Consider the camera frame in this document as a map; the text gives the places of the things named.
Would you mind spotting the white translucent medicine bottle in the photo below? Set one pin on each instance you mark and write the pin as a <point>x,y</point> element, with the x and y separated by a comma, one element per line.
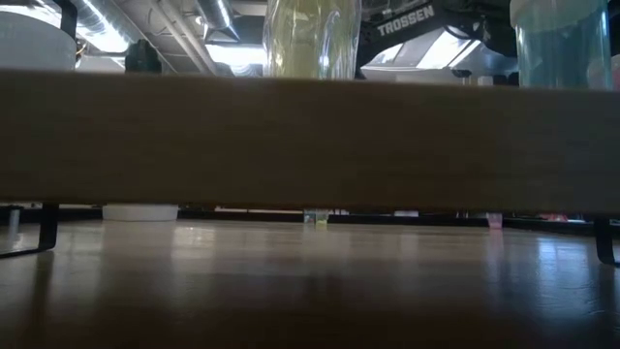
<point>34,43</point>

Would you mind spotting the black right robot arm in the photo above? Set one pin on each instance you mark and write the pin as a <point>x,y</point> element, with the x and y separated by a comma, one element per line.
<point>407,20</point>

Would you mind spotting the wooden shelf with black legs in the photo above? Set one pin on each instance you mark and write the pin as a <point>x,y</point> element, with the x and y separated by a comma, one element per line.
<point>310,145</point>

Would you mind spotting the white hexagonal planter pot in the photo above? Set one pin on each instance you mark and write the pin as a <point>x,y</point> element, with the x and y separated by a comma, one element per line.
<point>140,213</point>

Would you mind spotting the green cactus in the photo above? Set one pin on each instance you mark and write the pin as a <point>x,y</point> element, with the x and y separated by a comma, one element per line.
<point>143,58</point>

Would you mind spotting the rectangular metal ceiling duct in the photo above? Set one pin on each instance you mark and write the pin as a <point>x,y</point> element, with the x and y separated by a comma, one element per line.
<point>436,53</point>

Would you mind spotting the silver spiral ceiling duct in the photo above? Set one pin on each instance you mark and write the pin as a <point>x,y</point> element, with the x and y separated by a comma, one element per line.
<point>218,14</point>

